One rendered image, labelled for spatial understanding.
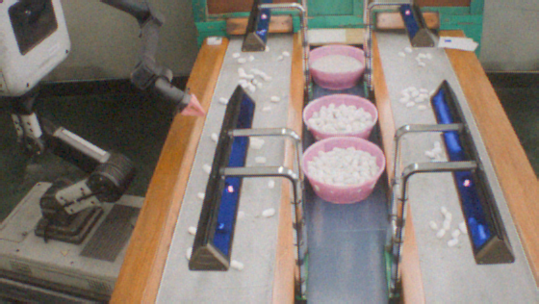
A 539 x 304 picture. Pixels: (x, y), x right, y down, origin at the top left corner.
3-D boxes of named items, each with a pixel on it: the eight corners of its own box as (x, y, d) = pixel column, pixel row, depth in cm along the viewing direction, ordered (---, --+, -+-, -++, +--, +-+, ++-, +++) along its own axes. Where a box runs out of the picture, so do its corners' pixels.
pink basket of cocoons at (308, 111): (320, 164, 199) (319, 140, 194) (294, 125, 221) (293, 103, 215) (389, 146, 204) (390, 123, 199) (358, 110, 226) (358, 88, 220)
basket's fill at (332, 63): (310, 89, 240) (310, 77, 237) (311, 64, 258) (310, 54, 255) (365, 88, 238) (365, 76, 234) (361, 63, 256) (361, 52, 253)
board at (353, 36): (297, 45, 257) (297, 43, 256) (298, 32, 269) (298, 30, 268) (372, 43, 253) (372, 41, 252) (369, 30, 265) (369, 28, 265)
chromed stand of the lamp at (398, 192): (387, 307, 146) (399, 170, 120) (382, 253, 162) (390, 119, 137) (459, 304, 144) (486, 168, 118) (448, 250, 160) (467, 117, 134)
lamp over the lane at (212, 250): (189, 272, 113) (182, 246, 109) (227, 107, 164) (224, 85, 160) (228, 272, 112) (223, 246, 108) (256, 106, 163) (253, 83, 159)
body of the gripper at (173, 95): (192, 88, 200) (173, 77, 198) (187, 103, 192) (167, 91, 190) (182, 101, 204) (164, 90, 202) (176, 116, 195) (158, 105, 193)
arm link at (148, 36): (138, 28, 225) (155, 9, 221) (149, 36, 228) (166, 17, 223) (126, 84, 191) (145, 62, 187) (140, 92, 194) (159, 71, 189)
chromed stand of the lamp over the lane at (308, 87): (263, 114, 229) (252, 7, 204) (267, 88, 246) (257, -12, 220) (312, 112, 227) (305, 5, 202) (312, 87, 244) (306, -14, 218)
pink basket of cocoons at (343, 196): (301, 212, 181) (299, 188, 175) (303, 160, 202) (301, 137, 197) (387, 209, 177) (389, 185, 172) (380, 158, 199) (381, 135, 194)
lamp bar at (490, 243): (474, 266, 107) (481, 240, 103) (428, 102, 157) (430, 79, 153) (514, 265, 106) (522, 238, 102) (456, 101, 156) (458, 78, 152)
